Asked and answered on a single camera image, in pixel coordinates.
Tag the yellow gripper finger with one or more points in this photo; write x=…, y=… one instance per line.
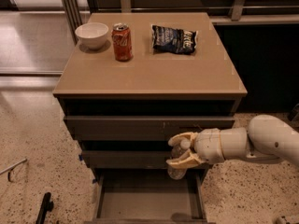
x=183, y=139
x=188, y=159

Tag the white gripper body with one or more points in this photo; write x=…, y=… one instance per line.
x=207, y=146

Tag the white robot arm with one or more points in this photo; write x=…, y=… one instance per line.
x=266, y=140

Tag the open bottom drawer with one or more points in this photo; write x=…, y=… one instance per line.
x=148, y=197

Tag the tan drawer cabinet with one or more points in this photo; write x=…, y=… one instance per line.
x=153, y=83

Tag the middle grey drawer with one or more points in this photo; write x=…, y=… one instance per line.
x=126, y=159

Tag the grey drawer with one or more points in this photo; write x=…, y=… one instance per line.
x=139, y=128
x=126, y=159

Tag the top grey drawer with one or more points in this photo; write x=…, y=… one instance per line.
x=139, y=128

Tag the dark blue chip bag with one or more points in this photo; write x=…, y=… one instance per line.
x=177, y=41

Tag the orange soda can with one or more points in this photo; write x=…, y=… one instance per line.
x=122, y=44

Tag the white ceramic bowl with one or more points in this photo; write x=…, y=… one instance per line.
x=92, y=35

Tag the black object on floor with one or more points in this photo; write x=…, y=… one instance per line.
x=46, y=206

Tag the metal rod on floor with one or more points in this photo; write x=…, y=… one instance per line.
x=10, y=168

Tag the metal window frame post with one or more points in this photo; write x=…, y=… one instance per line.
x=73, y=17

